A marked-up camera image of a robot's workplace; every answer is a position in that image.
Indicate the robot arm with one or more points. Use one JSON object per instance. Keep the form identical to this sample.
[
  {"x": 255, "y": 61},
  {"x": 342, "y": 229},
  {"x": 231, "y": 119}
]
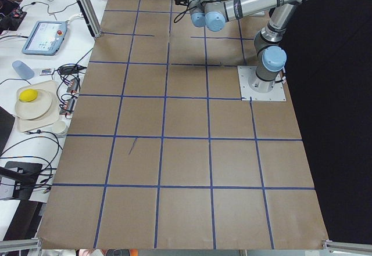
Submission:
[{"x": 267, "y": 20}]

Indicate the blue teach pendant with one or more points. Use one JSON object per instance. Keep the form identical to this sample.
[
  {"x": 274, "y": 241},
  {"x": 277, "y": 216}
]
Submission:
[{"x": 46, "y": 38}]

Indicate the blue plastic cup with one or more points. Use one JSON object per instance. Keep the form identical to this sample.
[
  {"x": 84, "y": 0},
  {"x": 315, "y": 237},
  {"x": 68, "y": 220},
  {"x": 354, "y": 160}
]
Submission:
[{"x": 23, "y": 70}]

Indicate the white paper cup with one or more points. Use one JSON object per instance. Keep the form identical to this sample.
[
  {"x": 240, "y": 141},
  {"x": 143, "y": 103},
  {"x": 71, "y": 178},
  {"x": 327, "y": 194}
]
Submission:
[{"x": 60, "y": 128}]

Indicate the yellow lemon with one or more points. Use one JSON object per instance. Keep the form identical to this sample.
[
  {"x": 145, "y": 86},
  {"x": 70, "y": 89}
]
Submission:
[{"x": 28, "y": 95}]

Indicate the beige plate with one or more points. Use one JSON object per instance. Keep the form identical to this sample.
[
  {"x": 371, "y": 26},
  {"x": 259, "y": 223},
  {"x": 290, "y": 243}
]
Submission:
[{"x": 35, "y": 109}]

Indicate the beige tray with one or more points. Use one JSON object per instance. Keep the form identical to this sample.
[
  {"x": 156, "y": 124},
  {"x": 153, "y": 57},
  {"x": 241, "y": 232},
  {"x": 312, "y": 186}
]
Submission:
[{"x": 50, "y": 117}]

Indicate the aluminium frame post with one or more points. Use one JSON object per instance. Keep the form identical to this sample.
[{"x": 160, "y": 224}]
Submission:
[{"x": 90, "y": 17}]

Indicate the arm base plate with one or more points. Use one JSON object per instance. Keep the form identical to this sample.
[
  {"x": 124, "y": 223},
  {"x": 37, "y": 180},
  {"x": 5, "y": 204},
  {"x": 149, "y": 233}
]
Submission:
[{"x": 254, "y": 89}]

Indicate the black camera stand base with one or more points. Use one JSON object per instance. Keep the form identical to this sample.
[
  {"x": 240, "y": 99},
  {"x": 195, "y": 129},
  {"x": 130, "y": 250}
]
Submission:
[{"x": 18, "y": 180}]

